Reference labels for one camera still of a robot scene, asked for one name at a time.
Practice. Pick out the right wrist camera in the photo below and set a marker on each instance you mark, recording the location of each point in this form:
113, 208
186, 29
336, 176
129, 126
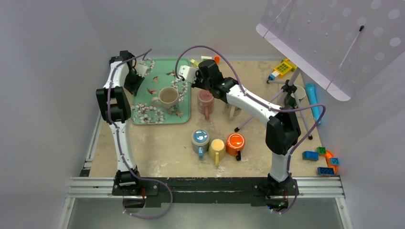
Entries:
187, 73

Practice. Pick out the tan floral mug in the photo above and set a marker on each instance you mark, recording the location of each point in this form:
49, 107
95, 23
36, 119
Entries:
168, 100

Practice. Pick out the perforated white panel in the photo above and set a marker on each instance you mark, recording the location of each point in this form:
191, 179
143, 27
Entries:
339, 44

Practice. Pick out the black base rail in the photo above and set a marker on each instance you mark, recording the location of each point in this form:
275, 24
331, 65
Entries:
256, 191

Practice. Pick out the green floral tray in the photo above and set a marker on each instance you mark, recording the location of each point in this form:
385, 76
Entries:
162, 75

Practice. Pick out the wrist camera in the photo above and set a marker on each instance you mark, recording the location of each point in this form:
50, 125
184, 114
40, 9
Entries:
187, 73
143, 69

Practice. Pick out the tripod stand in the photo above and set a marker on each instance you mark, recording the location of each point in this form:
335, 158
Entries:
284, 94

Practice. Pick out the blue mug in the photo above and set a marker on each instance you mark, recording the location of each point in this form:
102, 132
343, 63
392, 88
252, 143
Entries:
200, 140

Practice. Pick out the dark blue brick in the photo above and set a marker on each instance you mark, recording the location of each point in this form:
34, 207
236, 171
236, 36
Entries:
325, 171

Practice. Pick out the cyan brick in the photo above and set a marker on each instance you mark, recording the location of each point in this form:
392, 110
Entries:
334, 161

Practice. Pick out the blue cylinder toy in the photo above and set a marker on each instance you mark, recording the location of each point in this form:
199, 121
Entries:
311, 94

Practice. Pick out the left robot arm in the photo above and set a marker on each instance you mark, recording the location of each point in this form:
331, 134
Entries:
115, 110

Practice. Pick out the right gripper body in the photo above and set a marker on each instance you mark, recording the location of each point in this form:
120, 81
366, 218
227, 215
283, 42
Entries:
200, 83

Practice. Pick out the orange green block toy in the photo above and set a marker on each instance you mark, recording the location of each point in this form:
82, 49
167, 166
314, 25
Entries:
215, 58

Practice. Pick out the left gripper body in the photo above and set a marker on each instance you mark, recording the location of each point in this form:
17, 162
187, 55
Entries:
132, 81

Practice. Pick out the beige floral mug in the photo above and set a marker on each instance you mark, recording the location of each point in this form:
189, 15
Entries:
232, 111

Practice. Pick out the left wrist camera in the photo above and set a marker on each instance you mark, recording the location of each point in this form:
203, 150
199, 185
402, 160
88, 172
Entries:
143, 69

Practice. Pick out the orange mug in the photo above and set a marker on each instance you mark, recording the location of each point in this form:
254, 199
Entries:
235, 144

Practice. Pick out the pink mug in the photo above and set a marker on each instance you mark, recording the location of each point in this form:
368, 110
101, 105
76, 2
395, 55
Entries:
205, 102

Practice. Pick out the light green mug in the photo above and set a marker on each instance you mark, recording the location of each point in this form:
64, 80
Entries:
194, 63

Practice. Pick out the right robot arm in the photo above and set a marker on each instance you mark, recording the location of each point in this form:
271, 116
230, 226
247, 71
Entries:
282, 128

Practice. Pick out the green brick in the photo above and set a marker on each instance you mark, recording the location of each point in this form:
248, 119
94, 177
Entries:
321, 150

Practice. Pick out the yellow mug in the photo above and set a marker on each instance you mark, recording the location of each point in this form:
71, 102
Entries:
217, 151

